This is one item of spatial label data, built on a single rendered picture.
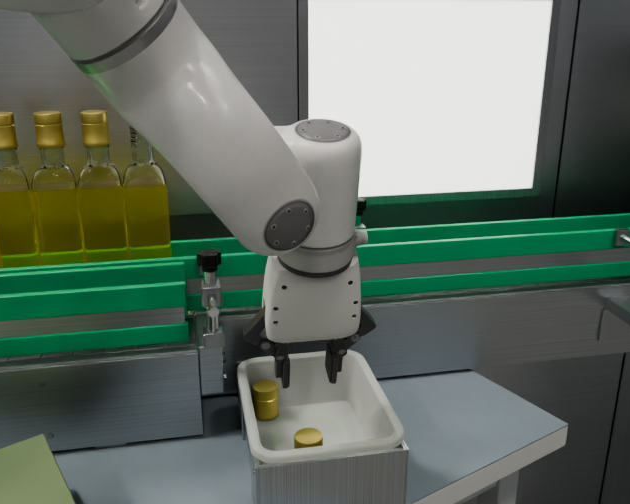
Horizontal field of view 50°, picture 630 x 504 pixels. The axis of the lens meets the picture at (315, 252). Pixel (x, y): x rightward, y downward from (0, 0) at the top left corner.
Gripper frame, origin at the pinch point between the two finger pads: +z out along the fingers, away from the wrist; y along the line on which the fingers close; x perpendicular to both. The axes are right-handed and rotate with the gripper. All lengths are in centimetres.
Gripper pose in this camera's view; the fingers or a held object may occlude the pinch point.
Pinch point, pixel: (308, 365)
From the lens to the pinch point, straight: 76.6
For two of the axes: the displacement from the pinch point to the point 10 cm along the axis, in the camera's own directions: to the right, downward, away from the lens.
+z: -0.5, 8.3, 5.6
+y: -9.8, 0.6, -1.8
